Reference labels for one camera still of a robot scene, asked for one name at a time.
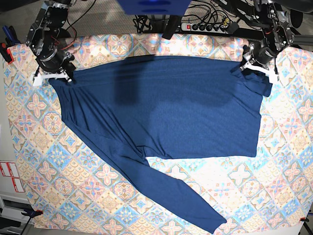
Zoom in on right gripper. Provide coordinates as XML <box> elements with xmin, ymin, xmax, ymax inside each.
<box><xmin>32</xmin><ymin>49</ymin><xmax>75</xmax><ymax>86</ymax></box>

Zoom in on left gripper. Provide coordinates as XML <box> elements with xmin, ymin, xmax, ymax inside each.
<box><xmin>240</xmin><ymin>39</ymin><xmax>279</xmax><ymax>84</ymax></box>

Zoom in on blue long-sleeve shirt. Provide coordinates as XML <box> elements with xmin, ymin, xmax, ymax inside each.
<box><xmin>49</xmin><ymin>55</ymin><xmax>272</xmax><ymax>233</ymax></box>

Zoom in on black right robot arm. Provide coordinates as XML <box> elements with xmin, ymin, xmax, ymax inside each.
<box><xmin>26</xmin><ymin>0</ymin><xmax>76</xmax><ymax>83</ymax></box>

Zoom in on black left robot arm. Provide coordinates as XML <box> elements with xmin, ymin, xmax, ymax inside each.
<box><xmin>240</xmin><ymin>0</ymin><xmax>294</xmax><ymax>84</ymax></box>

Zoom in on black round stand base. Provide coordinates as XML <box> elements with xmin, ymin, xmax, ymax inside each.
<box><xmin>58</xmin><ymin>28</ymin><xmax>71</xmax><ymax>39</ymax></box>

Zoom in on red black clamp left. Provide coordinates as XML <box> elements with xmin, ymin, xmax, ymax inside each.
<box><xmin>0</xmin><ymin>43</ymin><xmax>14</xmax><ymax>64</ymax></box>

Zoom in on blue clamp upper left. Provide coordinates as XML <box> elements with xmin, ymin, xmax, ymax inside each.
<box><xmin>2</xmin><ymin>25</ymin><xmax>21</xmax><ymax>47</ymax></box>

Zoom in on blue clamp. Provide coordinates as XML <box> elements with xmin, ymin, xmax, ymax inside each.
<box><xmin>2</xmin><ymin>25</ymin><xmax>21</xmax><ymax>47</ymax></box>
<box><xmin>21</xmin><ymin>209</ymin><xmax>43</xmax><ymax>218</ymax></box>

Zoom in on white power strip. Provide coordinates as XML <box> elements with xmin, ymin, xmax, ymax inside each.
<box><xmin>180</xmin><ymin>23</ymin><xmax>227</xmax><ymax>33</ymax></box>

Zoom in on red white label stickers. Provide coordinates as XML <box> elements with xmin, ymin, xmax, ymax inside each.
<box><xmin>0</xmin><ymin>161</ymin><xmax>24</xmax><ymax>193</ymax></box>

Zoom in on patterned tile tablecloth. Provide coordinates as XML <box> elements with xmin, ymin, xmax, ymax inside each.
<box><xmin>0</xmin><ymin>34</ymin><xmax>313</xmax><ymax>235</ymax></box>

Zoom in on blue clamp lower left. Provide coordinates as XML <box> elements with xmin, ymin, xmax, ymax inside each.
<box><xmin>21</xmin><ymin>209</ymin><xmax>43</xmax><ymax>218</ymax></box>

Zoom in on orange clamp lower right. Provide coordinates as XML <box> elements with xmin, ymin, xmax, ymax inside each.
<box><xmin>300</xmin><ymin>217</ymin><xmax>310</xmax><ymax>223</ymax></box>

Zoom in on black bracket under camera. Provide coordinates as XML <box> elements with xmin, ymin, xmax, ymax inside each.
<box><xmin>162</xmin><ymin>15</ymin><xmax>182</xmax><ymax>40</ymax></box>

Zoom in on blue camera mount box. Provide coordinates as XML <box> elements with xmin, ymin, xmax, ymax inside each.
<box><xmin>117</xmin><ymin>0</ymin><xmax>191</xmax><ymax>16</ymax></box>

